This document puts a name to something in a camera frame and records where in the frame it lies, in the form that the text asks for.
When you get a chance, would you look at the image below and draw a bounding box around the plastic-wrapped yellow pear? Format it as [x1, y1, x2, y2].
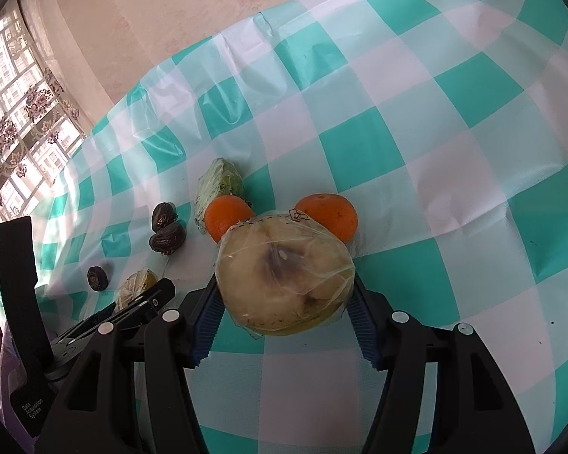
[216, 212, 357, 339]

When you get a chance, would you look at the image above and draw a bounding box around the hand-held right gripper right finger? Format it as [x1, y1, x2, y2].
[345, 279, 537, 454]

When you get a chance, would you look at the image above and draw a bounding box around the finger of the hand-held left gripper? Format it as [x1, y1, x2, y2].
[108, 278, 177, 329]
[56, 301, 119, 341]

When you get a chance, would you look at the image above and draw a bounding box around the green fruit in foam net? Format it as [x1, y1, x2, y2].
[193, 158, 245, 235]

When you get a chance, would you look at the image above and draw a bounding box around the dark wrinkled dried fruit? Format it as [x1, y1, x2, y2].
[86, 266, 109, 292]

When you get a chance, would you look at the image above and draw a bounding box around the teal white checked tablecloth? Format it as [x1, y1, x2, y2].
[0, 0, 568, 454]

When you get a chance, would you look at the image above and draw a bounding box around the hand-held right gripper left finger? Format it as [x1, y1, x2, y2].
[35, 274, 228, 454]

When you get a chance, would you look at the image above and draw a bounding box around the floral lace window curtain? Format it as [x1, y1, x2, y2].
[0, 5, 88, 247]

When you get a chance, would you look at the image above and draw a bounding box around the orange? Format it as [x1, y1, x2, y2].
[204, 195, 255, 244]
[294, 192, 359, 243]

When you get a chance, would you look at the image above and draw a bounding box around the dark round cookie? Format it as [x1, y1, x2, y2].
[150, 224, 187, 255]
[151, 202, 178, 230]

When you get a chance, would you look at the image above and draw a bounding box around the small plastic-wrapped yellow fruit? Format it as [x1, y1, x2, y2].
[115, 269, 159, 312]

